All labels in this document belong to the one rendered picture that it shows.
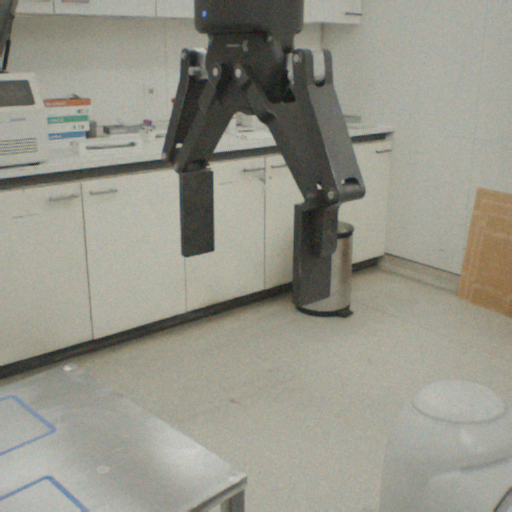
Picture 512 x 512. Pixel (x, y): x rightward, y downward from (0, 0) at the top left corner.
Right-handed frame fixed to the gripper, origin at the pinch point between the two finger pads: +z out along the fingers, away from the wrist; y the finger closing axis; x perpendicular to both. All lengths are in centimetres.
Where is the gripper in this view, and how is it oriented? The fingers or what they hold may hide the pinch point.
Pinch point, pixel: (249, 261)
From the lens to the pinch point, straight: 49.4
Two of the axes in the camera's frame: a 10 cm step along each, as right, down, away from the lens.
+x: -7.8, 1.8, -6.0
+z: 0.0, 9.6, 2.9
